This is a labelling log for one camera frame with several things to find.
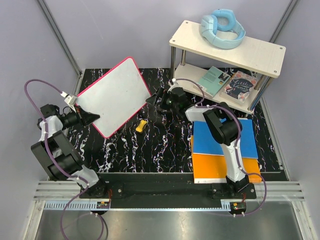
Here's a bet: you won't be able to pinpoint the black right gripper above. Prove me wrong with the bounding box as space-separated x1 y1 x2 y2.
146 87 179 111

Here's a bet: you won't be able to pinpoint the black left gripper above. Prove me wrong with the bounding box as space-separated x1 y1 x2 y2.
62 104 101 131

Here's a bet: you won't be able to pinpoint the pink framed whiteboard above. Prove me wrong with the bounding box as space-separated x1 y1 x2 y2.
76 56 151 139

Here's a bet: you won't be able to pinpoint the yellow whiteboard eraser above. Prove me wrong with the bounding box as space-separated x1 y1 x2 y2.
135 119 148 133

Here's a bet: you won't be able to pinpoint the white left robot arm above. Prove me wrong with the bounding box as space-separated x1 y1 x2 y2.
31 104 108 198

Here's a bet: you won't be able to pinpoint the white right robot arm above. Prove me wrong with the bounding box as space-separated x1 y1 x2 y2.
145 87 250 199

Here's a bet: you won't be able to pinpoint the teal paperback book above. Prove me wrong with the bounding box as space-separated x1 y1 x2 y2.
197 66 231 98

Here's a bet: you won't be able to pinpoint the blue notebook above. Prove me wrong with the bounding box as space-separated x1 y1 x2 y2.
193 118 258 160

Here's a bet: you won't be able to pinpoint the Little Women book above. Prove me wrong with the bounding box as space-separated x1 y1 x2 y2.
220 70 258 105

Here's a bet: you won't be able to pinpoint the orange notebook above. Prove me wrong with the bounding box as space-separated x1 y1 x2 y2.
190 136 262 184

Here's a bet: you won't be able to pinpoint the light blue headphones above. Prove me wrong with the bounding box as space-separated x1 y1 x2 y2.
199 8 246 50

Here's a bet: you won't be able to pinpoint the white two-tier shelf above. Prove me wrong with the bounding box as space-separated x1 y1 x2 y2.
169 20 286 114

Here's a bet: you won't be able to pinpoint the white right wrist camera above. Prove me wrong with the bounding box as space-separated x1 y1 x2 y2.
168 78 179 92

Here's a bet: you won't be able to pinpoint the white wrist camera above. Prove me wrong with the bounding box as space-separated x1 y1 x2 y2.
60 91 78 111
168 78 179 92

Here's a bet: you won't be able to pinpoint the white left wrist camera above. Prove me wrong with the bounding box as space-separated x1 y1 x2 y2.
60 91 78 111

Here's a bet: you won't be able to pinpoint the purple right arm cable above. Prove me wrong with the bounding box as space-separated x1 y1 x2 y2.
174 77 268 218

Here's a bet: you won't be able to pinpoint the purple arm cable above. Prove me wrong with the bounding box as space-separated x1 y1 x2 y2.
23 79 109 240
174 77 268 218

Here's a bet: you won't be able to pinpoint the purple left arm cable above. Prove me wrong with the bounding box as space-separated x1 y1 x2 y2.
23 79 109 240

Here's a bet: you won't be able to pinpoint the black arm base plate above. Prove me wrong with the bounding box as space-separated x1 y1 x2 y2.
81 172 257 211

